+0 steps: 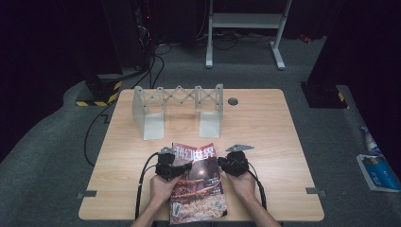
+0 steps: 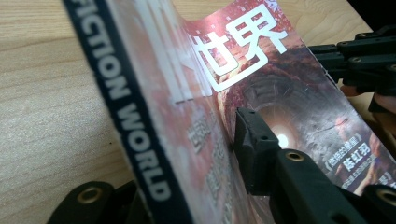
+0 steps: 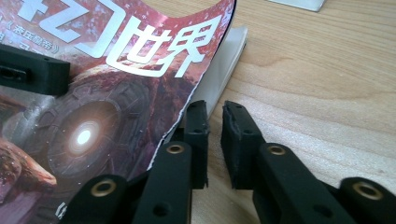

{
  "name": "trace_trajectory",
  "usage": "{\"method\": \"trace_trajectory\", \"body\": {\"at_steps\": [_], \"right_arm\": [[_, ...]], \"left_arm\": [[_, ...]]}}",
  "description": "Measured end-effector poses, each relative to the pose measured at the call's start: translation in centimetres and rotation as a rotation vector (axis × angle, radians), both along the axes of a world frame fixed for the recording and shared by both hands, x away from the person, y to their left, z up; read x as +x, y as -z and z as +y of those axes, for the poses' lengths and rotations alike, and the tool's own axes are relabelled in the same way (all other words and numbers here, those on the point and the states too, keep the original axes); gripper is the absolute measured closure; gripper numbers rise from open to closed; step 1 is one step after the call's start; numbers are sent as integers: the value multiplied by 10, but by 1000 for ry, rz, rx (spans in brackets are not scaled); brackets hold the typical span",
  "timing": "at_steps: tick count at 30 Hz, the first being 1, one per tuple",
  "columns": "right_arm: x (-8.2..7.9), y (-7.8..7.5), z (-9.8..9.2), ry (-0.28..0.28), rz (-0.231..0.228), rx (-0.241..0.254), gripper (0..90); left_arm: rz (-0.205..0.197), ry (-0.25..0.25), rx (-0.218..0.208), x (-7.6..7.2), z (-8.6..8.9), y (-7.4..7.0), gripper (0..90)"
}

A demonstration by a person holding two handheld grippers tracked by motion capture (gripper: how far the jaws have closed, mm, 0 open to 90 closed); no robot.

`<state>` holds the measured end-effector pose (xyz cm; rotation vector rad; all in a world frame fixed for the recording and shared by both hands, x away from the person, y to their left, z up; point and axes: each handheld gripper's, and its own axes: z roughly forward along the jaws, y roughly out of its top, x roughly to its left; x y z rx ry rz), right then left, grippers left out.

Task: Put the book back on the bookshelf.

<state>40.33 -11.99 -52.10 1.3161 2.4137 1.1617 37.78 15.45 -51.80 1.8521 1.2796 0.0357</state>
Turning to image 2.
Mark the glossy illustrated magazine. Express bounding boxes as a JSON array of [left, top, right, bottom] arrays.
[[61, 0, 396, 224]]

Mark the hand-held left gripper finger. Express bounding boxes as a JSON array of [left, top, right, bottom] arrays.
[[233, 106, 370, 224]]

